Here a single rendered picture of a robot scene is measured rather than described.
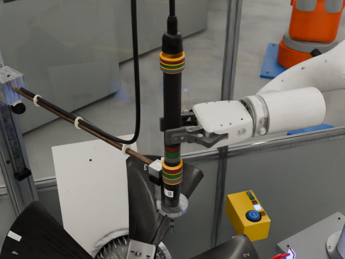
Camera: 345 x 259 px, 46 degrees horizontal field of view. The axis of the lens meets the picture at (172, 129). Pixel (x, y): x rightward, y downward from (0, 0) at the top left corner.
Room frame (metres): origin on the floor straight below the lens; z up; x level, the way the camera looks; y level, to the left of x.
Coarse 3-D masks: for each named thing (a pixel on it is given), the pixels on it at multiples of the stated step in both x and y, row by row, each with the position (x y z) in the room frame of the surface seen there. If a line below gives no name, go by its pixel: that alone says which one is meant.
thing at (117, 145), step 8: (16, 88) 1.01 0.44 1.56; (24, 96) 0.98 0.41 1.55; (40, 104) 0.93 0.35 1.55; (56, 112) 0.89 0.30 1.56; (72, 120) 0.85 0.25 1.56; (88, 128) 0.82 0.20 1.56; (96, 136) 0.79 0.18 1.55; (104, 136) 0.78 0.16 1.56; (112, 144) 0.76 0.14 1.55; (120, 144) 0.75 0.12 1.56; (128, 152) 0.73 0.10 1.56; (136, 152) 0.72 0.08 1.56; (144, 160) 0.70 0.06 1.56
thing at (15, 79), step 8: (0, 64) 1.09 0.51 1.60; (0, 72) 1.06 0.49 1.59; (8, 72) 1.06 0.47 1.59; (16, 72) 1.06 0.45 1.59; (0, 80) 1.01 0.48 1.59; (8, 80) 1.01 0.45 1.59; (16, 80) 1.02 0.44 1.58; (24, 80) 1.04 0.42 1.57; (0, 88) 1.00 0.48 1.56; (8, 88) 1.00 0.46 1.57; (0, 96) 1.01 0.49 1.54; (8, 96) 1.00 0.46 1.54; (16, 96) 1.02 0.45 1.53; (8, 104) 0.99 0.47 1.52
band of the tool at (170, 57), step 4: (160, 56) 0.65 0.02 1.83; (164, 56) 0.67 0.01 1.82; (168, 56) 0.67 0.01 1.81; (172, 56) 0.67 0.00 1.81; (176, 56) 0.67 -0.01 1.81; (180, 56) 0.67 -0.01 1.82; (184, 56) 0.65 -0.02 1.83; (168, 60) 0.63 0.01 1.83; (172, 60) 0.63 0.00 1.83; (176, 60) 0.63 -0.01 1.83; (164, 68) 0.64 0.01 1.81
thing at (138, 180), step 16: (128, 160) 0.89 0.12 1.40; (160, 160) 0.86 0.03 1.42; (128, 176) 0.86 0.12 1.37; (144, 176) 0.84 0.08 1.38; (192, 176) 0.81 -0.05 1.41; (128, 192) 0.83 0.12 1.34; (144, 192) 0.81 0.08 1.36; (192, 192) 0.77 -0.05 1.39; (144, 208) 0.77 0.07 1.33; (144, 224) 0.74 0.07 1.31; (160, 224) 0.72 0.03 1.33; (144, 240) 0.71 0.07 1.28; (160, 240) 0.69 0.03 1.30
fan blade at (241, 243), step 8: (232, 240) 0.78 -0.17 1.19; (240, 240) 0.79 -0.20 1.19; (248, 240) 0.79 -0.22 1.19; (216, 248) 0.76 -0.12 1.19; (224, 248) 0.76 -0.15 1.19; (232, 248) 0.76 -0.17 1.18; (240, 248) 0.76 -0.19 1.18; (248, 248) 0.76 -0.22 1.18; (200, 256) 0.73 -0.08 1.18; (208, 256) 0.73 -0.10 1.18; (216, 256) 0.73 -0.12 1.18; (224, 256) 0.73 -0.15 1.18; (232, 256) 0.74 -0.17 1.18; (240, 256) 0.74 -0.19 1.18; (256, 256) 0.74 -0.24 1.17
